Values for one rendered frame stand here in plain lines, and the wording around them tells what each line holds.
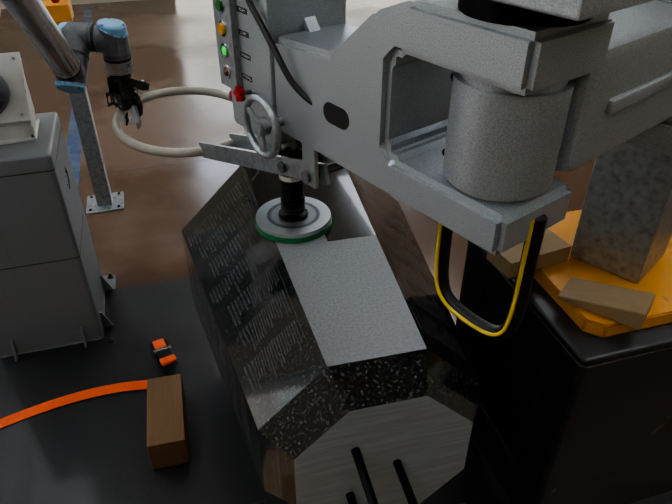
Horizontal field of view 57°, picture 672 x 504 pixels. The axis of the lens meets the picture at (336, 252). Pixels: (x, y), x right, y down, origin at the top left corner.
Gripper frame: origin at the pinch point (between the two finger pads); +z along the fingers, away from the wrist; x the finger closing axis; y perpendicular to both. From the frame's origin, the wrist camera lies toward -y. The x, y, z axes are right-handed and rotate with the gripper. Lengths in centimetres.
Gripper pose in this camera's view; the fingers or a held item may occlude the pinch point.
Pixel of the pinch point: (133, 123)
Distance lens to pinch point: 239.1
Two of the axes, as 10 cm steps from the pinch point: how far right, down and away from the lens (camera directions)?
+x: 9.3, 2.7, -2.6
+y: -3.7, 5.7, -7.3
